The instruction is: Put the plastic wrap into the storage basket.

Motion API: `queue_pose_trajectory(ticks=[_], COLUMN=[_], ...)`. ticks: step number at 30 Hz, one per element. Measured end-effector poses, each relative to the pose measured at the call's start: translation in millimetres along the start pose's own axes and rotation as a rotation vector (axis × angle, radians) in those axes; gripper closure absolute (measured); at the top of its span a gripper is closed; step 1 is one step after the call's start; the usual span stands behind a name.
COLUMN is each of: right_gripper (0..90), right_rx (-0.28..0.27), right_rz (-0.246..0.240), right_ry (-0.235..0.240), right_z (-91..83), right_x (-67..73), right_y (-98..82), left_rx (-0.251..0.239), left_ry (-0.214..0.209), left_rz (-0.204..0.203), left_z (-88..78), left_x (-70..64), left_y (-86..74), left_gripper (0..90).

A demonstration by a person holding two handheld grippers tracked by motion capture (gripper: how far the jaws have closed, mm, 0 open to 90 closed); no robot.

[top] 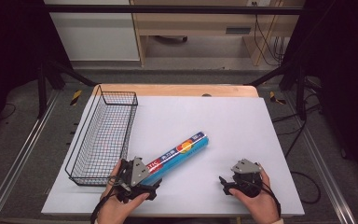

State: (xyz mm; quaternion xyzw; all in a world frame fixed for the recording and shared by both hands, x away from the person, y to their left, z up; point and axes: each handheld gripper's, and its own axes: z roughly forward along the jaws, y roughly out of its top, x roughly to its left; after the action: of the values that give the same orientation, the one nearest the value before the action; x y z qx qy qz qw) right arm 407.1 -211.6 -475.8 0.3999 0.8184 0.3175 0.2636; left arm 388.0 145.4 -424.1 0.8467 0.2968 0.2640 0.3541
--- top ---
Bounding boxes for black horizontal bar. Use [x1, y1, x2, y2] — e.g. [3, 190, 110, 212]
[43, 4, 304, 15]

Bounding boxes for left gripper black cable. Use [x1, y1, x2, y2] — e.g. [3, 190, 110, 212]
[89, 175, 129, 224]

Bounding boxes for blue cling film box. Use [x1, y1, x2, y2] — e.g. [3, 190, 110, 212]
[145, 131, 210, 187]

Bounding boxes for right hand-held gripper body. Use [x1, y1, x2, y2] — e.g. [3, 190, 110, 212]
[230, 158, 264, 199]

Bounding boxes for black wire basket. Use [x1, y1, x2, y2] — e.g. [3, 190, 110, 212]
[64, 85, 139, 188]

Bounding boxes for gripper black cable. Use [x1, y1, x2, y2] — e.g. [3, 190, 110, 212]
[251, 180, 282, 218]
[89, 175, 129, 224]

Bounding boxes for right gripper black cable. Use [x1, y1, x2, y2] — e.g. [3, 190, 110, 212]
[251, 180, 282, 218]

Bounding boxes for white cabinet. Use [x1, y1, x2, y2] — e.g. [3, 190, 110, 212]
[43, 0, 141, 62]

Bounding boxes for black chair base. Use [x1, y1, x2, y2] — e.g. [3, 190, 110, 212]
[153, 35, 189, 44]

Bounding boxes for thin black floor cable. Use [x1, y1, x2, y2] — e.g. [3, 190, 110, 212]
[0, 103, 17, 123]

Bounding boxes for person's left hand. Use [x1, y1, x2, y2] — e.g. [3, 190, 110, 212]
[96, 160, 151, 224]

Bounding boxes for wooden table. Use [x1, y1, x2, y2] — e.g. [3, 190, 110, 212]
[91, 83, 260, 98]

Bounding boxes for black curtain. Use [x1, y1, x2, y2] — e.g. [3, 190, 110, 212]
[279, 0, 358, 183]
[0, 0, 73, 141]

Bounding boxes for white board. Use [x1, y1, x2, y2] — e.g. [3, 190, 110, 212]
[40, 94, 306, 218]

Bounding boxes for yellow black tape strip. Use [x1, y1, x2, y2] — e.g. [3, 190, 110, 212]
[69, 90, 84, 106]
[268, 91, 287, 105]

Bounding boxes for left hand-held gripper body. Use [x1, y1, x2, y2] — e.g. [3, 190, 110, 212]
[117, 156, 163, 203]

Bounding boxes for hanging black cables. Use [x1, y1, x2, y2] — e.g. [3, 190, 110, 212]
[253, 2, 286, 67]

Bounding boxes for person's right hand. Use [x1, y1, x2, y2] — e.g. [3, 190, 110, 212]
[227, 163, 282, 224]

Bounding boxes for aluminium rail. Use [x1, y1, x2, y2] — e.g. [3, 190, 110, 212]
[0, 90, 61, 224]
[282, 90, 358, 224]

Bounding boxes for light wooden desk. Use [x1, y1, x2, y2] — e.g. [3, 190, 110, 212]
[130, 0, 306, 67]

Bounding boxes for black metal stand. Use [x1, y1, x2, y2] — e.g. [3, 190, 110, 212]
[244, 58, 309, 121]
[36, 58, 98, 119]

